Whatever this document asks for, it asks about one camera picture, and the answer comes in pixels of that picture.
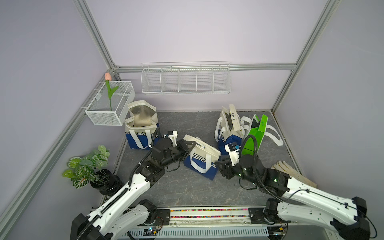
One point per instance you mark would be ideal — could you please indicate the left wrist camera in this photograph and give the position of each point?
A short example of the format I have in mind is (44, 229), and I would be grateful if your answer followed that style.
(173, 135)

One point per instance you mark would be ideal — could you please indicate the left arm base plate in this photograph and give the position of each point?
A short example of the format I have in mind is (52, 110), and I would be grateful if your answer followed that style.
(161, 217)

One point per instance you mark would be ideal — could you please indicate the cream work glove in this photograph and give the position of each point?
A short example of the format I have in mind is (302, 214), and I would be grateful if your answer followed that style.
(284, 167)

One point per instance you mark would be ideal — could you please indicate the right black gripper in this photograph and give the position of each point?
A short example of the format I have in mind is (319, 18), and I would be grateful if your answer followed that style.
(226, 166)

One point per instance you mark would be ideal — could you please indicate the white wire wall shelf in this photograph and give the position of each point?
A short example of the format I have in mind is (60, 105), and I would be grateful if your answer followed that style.
(186, 78)

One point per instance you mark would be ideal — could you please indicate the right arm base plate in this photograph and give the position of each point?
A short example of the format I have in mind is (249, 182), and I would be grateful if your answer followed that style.
(258, 216)

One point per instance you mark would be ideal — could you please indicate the blue beige tote bag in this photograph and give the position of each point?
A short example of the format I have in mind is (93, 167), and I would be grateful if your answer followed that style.
(140, 127)

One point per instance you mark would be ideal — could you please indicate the pink artificial tulip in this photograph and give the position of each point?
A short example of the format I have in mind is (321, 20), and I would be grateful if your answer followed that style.
(110, 90)

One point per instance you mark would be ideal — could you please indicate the white vent grille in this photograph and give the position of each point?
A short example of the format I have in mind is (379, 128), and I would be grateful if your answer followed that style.
(200, 233)

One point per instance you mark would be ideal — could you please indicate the green white takeout bag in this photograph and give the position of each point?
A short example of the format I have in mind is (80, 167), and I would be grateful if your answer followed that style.
(259, 128)

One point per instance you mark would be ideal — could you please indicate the white mesh wall basket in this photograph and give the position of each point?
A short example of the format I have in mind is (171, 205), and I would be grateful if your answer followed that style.
(109, 107)

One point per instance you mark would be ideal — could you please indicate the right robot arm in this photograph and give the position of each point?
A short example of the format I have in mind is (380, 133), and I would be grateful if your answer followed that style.
(294, 201)

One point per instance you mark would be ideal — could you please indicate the potted green plant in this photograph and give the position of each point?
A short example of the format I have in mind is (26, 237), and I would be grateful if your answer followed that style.
(91, 170)

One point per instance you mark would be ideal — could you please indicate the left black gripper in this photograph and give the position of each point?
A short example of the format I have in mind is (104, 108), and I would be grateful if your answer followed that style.
(182, 145)

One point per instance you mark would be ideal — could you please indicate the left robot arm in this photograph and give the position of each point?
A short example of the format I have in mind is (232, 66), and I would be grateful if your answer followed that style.
(115, 217)

